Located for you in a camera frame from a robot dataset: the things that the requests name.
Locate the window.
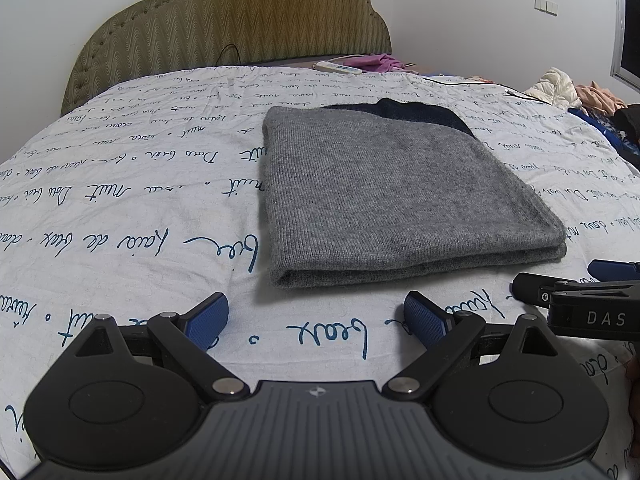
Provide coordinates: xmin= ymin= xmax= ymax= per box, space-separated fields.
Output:
xmin=611 ymin=0 xmax=640 ymax=92

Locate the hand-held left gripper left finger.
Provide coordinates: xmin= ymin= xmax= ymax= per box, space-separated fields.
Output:
xmin=72 ymin=292 xmax=251 ymax=403

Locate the blue cloth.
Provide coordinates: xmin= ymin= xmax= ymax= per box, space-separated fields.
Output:
xmin=567 ymin=105 xmax=640 ymax=156

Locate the pink cloth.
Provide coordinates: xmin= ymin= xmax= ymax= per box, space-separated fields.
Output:
xmin=574 ymin=80 xmax=628 ymax=116

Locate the purple cloth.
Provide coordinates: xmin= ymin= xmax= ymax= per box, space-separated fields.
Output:
xmin=345 ymin=52 xmax=407 ymax=73

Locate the white script-print bedspread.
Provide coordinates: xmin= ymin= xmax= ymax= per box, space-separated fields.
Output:
xmin=0 ymin=64 xmax=640 ymax=480

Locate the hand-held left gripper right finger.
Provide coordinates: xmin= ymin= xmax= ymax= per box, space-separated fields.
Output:
xmin=382 ymin=290 xmax=558 ymax=403

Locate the olive upholstered headboard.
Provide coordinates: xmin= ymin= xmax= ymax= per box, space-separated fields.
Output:
xmin=61 ymin=0 xmax=393 ymax=117

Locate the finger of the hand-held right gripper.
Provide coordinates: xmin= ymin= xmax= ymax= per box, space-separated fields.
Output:
xmin=587 ymin=259 xmax=640 ymax=281
xmin=511 ymin=272 xmax=586 ymax=306

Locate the white power strip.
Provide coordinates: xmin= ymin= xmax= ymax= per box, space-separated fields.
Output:
xmin=313 ymin=60 xmax=362 ymax=76

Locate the grey sweater with navy sleeves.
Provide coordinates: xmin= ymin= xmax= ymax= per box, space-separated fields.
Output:
xmin=255 ymin=97 xmax=568 ymax=291

